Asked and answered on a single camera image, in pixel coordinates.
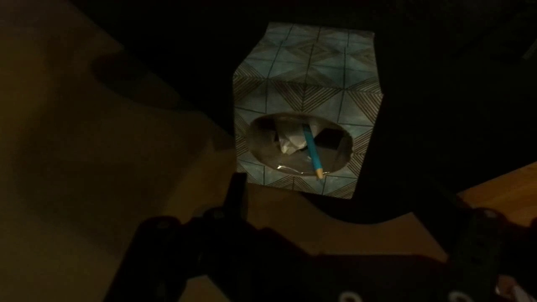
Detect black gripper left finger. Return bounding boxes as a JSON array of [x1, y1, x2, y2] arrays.
[[104, 173, 310, 302]]

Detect patterned tissue box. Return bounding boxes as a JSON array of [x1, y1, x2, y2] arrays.
[[233, 24, 383, 200]]

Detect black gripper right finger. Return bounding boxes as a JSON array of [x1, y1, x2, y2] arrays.
[[435, 195, 537, 302]]

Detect blue pencil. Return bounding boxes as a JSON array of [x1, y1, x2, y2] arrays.
[[302, 125, 324, 180]]

